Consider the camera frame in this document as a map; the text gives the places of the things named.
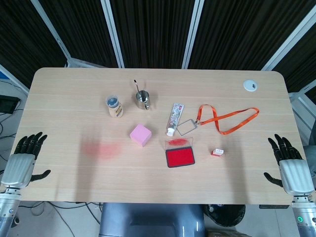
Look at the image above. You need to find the white partition frame post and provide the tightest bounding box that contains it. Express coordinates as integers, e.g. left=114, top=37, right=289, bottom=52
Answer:
left=182, top=0, right=205, bottom=69
left=31, top=0, right=73, bottom=68
left=261, top=11, right=316, bottom=71
left=100, top=0, right=125, bottom=69

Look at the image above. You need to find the printed toothpaste tube white cap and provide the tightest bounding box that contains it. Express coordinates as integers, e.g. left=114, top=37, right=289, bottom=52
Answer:
left=165, top=103, right=185, bottom=137

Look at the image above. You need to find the black desk control panel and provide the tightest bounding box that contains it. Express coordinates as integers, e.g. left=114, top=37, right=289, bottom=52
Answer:
left=258, top=204, right=290, bottom=209

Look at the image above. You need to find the orange lanyard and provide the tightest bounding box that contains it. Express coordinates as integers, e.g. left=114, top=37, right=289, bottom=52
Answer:
left=196, top=104, right=260, bottom=135

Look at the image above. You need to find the clear badge holder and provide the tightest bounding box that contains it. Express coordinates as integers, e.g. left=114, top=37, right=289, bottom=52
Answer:
left=176, top=118, right=198, bottom=136

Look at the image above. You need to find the black trash bin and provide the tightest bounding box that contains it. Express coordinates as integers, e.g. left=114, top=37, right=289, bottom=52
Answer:
left=204, top=204, right=246, bottom=228

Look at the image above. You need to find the beige sauce bottle clear cap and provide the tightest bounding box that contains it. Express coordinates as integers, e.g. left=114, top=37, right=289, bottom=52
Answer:
left=106, top=95, right=124, bottom=119

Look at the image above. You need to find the red ink pad clear lid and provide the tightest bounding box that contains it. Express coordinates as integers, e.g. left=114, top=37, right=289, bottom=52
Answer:
left=164, top=138, right=196, bottom=169

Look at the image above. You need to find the grey robot torso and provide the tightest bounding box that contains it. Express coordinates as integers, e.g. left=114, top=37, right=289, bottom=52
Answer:
left=98, top=202, right=206, bottom=237

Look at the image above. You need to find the black power adapter box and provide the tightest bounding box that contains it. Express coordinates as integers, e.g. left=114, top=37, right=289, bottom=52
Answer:
left=0, top=95, right=21, bottom=115

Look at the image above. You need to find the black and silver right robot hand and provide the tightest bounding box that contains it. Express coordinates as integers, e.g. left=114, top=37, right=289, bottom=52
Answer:
left=263, top=133, right=316, bottom=196

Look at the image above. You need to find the white desk cable grommet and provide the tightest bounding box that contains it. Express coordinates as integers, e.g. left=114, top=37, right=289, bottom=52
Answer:
left=243, top=79, right=258, bottom=92

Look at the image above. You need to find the stainless steel cup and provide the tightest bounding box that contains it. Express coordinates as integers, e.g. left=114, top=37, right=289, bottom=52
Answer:
left=135, top=90, right=152, bottom=111

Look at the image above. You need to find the pink foam cube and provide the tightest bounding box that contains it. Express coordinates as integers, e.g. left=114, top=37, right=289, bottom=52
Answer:
left=129, top=124, right=152, bottom=148

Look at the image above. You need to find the small red white stamp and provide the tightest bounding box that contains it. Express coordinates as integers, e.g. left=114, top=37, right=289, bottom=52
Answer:
left=211, top=148, right=226, bottom=158

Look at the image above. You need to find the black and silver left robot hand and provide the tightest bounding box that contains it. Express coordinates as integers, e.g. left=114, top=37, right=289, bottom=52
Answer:
left=0, top=132, right=52, bottom=190

